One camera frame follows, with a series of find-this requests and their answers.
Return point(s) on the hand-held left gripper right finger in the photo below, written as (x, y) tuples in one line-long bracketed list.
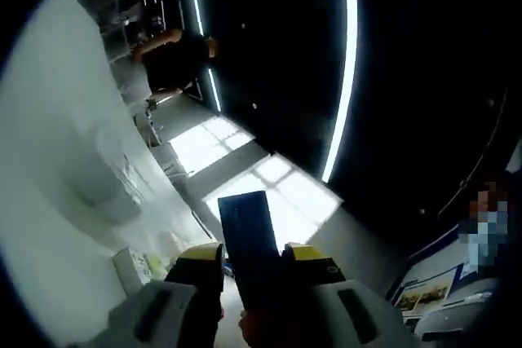
[(310, 270)]

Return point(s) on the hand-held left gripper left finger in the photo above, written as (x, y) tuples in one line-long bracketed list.
[(195, 278)]

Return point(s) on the white and blue medicine box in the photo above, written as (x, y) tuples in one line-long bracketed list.
[(253, 250)]

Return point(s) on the white medicine box yellow stripe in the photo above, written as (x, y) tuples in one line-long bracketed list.
[(134, 266)]

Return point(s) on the clear plastic storage container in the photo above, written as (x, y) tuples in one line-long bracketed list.
[(114, 201)]

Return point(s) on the person's left hand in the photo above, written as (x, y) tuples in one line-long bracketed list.
[(261, 331)]

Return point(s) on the large bright window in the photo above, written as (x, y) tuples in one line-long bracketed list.
[(302, 201)]

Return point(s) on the window with blinds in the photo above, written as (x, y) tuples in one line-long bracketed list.
[(208, 144)]

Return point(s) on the green potted plant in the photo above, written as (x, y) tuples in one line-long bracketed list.
[(151, 105)]

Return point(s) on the long curved ceiling light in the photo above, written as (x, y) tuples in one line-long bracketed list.
[(351, 58)]

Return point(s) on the wall poster board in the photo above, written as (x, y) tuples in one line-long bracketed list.
[(424, 295)]

